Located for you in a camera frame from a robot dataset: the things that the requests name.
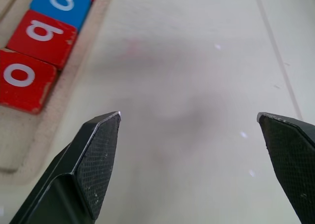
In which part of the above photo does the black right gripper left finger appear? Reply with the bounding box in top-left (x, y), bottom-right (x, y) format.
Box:
top-left (9, 110), bottom-right (123, 224)

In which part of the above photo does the red letter tile b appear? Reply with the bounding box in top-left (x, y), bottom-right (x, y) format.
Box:
top-left (6, 9), bottom-right (79, 71)

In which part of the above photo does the blue letter tile o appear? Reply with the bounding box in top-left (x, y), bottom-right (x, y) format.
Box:
top-left (29, 0), bottom-right (92, 34)

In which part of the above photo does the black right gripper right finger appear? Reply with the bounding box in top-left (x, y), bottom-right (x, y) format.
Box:
top-left (256, 112), bottom-right (315, 224)

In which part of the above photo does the red letter tile o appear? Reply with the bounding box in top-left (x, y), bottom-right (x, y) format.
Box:
top-left (0, 48), bottom-right (59, 116)

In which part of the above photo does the wooden letter tray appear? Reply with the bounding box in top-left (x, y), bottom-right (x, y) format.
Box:
top-left (0, 0), bottom-right (116, 185)

